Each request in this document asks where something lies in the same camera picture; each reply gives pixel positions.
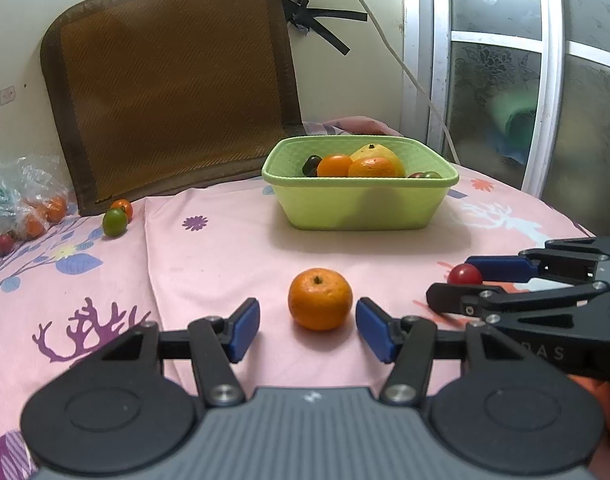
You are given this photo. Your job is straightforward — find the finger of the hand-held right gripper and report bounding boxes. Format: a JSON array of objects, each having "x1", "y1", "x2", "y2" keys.
[
  {"x1": 464, "y1": 236, "x2": 610, "y2": 287},
  {"x1": 426, "y1": 281, "x2": 610, "y2": 326}
]

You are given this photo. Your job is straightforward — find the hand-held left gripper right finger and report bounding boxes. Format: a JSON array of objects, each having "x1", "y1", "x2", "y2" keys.
[{"x1": 355, "y1": 296, "x2": 550, "y2": 407}]

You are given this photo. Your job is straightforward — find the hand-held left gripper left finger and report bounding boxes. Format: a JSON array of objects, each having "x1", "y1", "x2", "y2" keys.
[{"x1": 72, "y1": 297, "x2": 261, "y2": 407}]

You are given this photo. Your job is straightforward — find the large orange tangerine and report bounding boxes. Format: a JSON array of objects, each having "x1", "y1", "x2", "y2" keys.
[{"x1": 287, "y1": 268, "x2": 354, "y2": 332}]

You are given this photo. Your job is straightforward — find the light green plastic basket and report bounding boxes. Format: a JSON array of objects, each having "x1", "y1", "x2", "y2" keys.
[{"x1": 261, "y1": 135, "x2": 460, "y2": 232}]

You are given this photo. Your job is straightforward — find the yellow lemon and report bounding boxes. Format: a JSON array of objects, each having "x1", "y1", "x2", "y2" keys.
[{"x1": 349, "y1": 143, "x2": 407, "y2": 177}]

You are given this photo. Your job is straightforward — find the pink printed bedsheet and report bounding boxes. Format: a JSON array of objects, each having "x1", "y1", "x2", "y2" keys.
[{"x1": 0, "y1": 160, "x2": 610, "y2": 480}]

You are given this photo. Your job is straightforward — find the green object behind glass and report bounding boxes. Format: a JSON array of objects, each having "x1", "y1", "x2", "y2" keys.
[{"x1": 489, "y1": 94, "x2": 540, "y2": 165}]

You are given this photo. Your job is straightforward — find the pink folded blanket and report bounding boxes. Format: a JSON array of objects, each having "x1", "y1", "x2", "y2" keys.
[{"x1": 304, "y1": 115, "x2": 404, "y2": 137}]

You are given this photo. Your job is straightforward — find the white framed frosted glass door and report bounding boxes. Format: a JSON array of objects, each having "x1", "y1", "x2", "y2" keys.
[{"x1": 400, "y1": 0, "x2": 610, "y2": 243}]

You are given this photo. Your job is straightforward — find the brown woven seat cushion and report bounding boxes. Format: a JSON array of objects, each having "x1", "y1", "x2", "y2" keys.
[{"x1": 39, "y1": 0, "x2": 306, "y2": 217}]

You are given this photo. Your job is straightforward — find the clear plastic bag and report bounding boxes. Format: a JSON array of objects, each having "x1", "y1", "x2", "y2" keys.
[{"x1": 0, "y1": 154, "x2": 71, "y2": 261}]

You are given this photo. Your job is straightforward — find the black tape strips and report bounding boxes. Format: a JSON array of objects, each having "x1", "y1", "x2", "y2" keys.
[{"x1": 280, "y1": 0, "x2": 369, "y2": 56}]

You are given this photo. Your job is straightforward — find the white power cable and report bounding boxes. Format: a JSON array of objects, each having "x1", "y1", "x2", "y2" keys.
[{"x1": 332, "y1": 0, "x2": 460, "y2": 165}]

